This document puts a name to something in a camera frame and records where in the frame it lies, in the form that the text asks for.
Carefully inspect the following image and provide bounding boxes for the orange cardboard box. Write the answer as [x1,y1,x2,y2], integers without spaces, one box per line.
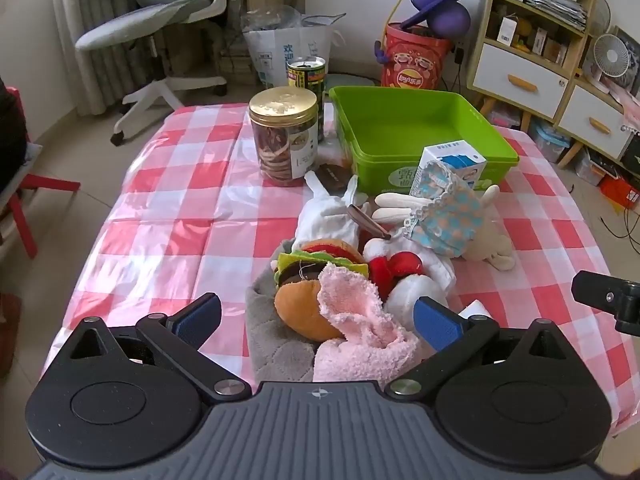
[599,174,640,211]

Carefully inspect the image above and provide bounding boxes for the dark cloth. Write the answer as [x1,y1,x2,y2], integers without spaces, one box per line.
[0,77,29,194]

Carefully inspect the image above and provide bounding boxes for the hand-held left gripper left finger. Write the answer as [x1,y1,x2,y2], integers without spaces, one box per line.
[69,292,252,404]

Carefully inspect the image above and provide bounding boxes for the burger plush toy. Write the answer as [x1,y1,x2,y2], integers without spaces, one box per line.
[271,239,371,342]

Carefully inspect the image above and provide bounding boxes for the pink fuzzy sock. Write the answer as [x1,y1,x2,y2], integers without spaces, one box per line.
[312,262,422,383]

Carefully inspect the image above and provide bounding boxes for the small white desk fan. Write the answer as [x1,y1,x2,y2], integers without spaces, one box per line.
[582,34,632,94]

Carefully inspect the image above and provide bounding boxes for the red stool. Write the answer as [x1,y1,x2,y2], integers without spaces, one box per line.
[0,172,82,261]

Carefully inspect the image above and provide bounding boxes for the white paper piece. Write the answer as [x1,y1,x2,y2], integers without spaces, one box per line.
[457,300,494,322]

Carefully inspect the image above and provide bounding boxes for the clear jar with gold lid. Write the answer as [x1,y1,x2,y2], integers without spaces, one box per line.
[249,87,321,187]

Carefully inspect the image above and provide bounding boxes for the grey white office chair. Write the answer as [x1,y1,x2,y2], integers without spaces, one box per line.
[75,0,231,147]

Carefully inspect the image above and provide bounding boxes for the stack of magazines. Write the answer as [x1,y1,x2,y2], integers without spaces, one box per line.
[524,0,589,31]

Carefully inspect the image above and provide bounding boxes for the white plastic shopping bag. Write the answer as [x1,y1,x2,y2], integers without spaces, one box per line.
[241,5,346,89]

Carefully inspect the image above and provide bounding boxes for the cream rabbit plush blue dress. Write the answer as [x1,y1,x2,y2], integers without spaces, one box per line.
[372,165,517,272]

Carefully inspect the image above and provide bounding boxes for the low wooden drawer cabinet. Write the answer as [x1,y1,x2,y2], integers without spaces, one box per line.
[555,77,640,171]

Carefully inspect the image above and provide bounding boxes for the white fabric gloves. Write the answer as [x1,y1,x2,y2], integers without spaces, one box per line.
[292,170,372,256]

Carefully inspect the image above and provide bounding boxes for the green plastic bin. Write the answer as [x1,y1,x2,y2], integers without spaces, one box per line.
[328,85,520,196]

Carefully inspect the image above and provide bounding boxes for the dark printed tin can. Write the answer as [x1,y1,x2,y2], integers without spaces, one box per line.
[286,56,327,142]

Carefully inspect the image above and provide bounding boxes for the dark brown slim stick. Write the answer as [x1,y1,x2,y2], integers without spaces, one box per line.
[347,205,394,240]

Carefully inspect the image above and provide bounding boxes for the purple hopper ball toy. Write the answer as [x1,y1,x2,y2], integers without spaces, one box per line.
[400,0,478,39]

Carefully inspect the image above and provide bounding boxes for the red white checked tablecloth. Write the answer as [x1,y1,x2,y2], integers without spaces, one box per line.
[45,102,640,436]

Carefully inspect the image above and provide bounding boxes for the red printed bucket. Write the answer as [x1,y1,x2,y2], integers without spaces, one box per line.
[381,22,454,91]

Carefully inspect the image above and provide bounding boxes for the grey quilted cloth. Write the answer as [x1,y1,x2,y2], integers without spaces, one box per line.
[245,240,321,394]

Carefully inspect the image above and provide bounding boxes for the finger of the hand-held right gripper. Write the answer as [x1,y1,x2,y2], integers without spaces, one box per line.
[571,270,640,336]

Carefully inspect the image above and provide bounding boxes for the small white drawer front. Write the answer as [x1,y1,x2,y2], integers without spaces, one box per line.
[557,85,634,151]

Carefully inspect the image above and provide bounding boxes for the white snowman plush red scarf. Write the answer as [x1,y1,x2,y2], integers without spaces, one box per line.
[362,237,458,332]

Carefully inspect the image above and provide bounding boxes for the white round standing fan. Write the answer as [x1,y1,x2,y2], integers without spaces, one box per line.
[590,0,614,36]

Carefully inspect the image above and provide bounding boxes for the large white drawer front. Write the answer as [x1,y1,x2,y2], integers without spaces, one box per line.
[472,40,571,122]

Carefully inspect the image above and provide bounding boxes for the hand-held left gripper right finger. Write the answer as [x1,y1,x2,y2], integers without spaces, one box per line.
[386,296,572,402]

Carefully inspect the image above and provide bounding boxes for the blue white milk carton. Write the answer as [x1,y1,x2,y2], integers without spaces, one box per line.
[410,141,488,200]

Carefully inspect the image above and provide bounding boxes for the tall wooden shelf cabinet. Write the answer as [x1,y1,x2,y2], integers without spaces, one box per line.
[467,0,599,161]

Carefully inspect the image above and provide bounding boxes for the clear plastic storage box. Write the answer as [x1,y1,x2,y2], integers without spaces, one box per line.
[530,120,572,164]

